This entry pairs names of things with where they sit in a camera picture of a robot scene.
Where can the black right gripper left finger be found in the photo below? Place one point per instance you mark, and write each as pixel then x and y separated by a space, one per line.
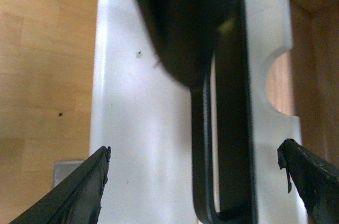
pixel 76 199

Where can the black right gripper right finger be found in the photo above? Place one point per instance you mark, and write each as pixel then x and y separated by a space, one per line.
pixel 315 179

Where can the white drawer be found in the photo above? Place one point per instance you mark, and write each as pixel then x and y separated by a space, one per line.
pixel 144 115

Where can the black drawer handle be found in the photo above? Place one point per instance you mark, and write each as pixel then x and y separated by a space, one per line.
pixel 203 45

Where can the wooden drawer cabinet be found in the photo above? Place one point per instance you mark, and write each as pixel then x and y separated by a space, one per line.
pixel 304 81

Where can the grey metal floor plate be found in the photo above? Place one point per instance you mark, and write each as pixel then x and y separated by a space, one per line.
pixel 63 168

